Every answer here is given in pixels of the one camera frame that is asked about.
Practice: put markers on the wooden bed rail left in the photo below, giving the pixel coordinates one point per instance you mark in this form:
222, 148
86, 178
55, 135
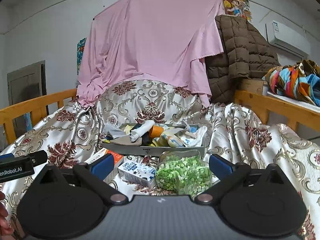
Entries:
36, 107

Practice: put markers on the white milk carton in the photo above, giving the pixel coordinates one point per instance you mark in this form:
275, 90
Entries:
137, 173

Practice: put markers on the beige linen pouch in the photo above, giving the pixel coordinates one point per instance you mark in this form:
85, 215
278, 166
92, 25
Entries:
126, 141

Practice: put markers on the bag of green pieces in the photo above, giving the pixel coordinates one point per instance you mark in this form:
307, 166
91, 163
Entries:
183, 173

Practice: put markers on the white gauze baby cloth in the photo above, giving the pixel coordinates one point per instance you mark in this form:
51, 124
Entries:
192, 136

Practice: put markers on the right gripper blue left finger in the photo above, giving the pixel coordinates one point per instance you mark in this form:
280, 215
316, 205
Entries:
92, 176

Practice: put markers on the grey tray with cartoon lining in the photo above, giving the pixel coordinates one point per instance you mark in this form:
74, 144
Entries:
148, 150

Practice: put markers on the orange silicone cup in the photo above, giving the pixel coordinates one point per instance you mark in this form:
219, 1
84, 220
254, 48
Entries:
155, 131

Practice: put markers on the floral satin bedspread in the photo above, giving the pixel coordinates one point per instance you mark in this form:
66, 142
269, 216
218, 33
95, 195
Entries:
73, 134

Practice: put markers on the person left hand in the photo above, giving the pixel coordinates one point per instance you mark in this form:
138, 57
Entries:
6, 229

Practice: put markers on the cartoon wall poster right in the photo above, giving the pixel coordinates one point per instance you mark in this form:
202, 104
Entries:
238, 8

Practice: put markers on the colourful striped fabric bundle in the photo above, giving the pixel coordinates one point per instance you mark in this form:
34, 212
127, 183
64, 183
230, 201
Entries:
299, 81

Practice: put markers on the grey face mask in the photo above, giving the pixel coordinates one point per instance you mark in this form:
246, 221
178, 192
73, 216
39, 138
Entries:
113, 131

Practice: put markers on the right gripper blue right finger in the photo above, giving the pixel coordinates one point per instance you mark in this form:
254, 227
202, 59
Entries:
230, 176

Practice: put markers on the grey cloth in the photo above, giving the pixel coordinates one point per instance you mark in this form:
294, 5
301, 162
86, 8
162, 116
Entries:
137, 133

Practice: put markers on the pink hanging sheet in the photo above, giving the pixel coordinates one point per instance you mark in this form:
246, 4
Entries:
161, 40

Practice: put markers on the brown quilted jacket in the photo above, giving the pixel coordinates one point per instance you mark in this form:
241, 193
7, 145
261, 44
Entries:
246, 55

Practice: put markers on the white shelf board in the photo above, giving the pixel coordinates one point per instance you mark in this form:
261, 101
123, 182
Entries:
295, 102

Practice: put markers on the colourful wall poster left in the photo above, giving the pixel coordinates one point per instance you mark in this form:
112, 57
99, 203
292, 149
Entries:
79, 51

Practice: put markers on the striped pastel sock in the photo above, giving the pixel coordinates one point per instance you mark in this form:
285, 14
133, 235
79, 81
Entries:
169, 138

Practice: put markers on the grey wall cabinet door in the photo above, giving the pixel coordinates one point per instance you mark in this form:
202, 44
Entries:
27, 83

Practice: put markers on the orange white box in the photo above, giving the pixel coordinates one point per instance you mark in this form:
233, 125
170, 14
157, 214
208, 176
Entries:
104, 164

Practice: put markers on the white air conditioner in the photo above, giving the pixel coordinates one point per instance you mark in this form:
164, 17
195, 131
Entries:
287, 39

